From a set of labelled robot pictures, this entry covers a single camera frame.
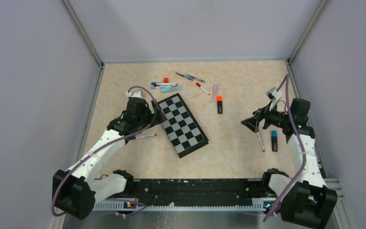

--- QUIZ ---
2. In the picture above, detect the black white chessboard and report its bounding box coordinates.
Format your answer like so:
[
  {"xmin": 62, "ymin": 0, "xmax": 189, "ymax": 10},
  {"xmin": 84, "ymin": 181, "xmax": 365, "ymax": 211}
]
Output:
[{"xmin": 158, "ymin": 93, "xmax": 209, "ymax": 158}]

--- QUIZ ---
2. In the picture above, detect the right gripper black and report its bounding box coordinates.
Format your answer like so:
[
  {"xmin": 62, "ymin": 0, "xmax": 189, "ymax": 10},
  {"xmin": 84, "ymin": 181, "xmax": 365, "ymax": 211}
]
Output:
[{"xmin": 242, "ymin": 100, "xmax": 292, "ymax": 133}]

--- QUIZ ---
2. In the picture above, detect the white marker red cap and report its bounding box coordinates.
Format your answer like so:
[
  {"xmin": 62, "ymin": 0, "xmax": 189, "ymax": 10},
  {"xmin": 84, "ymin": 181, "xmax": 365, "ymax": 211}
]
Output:
[{"xmin": 196, "ymin": 83, "xmax": 210, "ymax": 95}]

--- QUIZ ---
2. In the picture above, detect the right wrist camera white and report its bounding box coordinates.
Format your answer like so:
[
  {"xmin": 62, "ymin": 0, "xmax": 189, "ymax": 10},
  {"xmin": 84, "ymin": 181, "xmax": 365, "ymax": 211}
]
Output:
[{"xmin": 266, "ymin": 87, "xmax": 283, "ymax": 111}]

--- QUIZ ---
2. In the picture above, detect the thin dark pen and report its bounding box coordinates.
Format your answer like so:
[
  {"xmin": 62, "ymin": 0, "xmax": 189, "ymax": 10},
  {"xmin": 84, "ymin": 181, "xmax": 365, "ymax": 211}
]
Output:
[{"xmin": 175, "ymin": 72, "xmax": 193, "ymax": 81}]

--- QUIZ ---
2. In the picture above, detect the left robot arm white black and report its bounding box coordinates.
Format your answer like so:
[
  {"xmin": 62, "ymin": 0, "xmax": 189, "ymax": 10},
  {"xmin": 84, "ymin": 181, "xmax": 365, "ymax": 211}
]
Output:
[{"xmin": 51, "ymin": 96, "xmax": 166, "ymax": 219}]

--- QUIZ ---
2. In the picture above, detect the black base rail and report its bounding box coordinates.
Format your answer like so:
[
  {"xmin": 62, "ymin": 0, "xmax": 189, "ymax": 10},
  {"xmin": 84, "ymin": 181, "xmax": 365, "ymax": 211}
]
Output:
[{"xmin": 111, "ymin": 178, "xmax": 277, "ymax": 207}]

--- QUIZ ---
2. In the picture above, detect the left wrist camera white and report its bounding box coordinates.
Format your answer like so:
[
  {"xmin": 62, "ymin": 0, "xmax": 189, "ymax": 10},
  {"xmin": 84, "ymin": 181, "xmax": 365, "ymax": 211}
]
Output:
[{"xmin": 126, "ymin": 90, "xmax": 145, "ymax": 99}]

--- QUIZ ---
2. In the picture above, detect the light blue eraser bar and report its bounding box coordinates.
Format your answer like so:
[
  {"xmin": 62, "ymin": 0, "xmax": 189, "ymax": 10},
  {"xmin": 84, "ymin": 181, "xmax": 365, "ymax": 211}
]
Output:
[{"xmin": 160, "ymin": 86, "xmax": 183, "ymax": 93}]

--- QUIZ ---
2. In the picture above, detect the black highlighter blue tip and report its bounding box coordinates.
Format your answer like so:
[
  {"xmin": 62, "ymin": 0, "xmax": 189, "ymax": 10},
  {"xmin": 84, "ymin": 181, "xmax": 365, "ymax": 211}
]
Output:
[{"xmin": 271, "ymin": 130, "xmax": 278, "ymax": 152}]

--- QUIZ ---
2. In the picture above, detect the pale purple highlighter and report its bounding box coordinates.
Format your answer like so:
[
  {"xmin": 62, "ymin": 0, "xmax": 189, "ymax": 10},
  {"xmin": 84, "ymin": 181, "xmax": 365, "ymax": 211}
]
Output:
[{"xmin": 212, "ymin": 83, "xmax": 218, "ymax": 102}]

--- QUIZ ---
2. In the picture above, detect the white marker magenta end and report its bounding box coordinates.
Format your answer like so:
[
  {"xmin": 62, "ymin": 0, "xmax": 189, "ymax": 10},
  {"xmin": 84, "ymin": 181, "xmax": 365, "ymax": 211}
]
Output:
[{"xmin": 256, "ymin": 131, "xmax": 265, "ymax": 152}]

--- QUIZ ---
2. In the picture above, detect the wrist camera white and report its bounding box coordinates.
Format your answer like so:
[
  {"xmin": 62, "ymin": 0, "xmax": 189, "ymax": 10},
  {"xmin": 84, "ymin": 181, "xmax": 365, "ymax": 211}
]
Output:
[
  {"xmin": 126, "ymin": 90, "xmax": 145, "ymax": 99},
  {"xmin": 266, "ymin": 87, "xmax": 283, "ymax": 111}
]

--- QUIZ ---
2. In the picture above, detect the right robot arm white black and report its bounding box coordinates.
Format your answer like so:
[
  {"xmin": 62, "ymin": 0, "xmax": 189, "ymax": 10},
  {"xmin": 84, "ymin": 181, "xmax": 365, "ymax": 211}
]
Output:
[{"xmin": 241, "ymin": 98, "xmax": 337, "ymax": 229}]

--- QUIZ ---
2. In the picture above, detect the black highlighter orange cap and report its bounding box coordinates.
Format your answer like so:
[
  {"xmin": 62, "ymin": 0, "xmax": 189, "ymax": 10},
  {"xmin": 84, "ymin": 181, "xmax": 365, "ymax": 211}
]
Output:
[{"xmin": 216, "ymin": 95, "xmax": 223, "ymax": 114}]

